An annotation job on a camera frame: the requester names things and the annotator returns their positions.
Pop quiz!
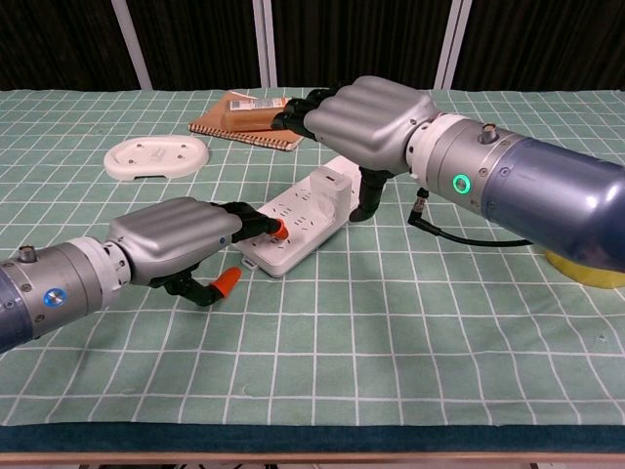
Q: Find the white plug adapter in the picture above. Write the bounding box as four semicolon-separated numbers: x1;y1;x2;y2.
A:
310;168;354;221

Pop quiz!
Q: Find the brown spiral notebook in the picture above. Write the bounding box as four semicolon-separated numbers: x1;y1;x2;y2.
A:
187;92;307;152

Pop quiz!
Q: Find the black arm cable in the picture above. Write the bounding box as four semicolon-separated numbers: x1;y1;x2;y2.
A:
407;188;533;247

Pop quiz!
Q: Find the bottle of brown liquid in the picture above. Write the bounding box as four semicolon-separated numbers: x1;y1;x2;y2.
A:
223;96;294;132

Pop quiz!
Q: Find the white frame post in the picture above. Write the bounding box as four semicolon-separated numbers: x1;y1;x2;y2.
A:
433;0;474;90
110;0;153;90
252;0;278;89

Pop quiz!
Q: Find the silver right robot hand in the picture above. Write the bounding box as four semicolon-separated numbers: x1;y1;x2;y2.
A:
271;75;440;224

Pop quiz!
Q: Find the green checked tablecloth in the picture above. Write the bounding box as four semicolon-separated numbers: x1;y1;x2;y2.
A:
0;87;625;429

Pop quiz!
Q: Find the yellow tape roll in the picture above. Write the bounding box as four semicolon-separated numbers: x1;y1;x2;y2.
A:
544;246;625;290

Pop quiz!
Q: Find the white oval plastic base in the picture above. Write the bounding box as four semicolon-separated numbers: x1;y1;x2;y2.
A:
104;134;210;182

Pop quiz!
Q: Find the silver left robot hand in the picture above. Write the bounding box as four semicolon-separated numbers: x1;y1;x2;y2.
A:
107;196;290;308

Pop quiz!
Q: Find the white power strip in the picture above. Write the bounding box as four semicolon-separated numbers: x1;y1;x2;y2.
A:
237;154;365;279

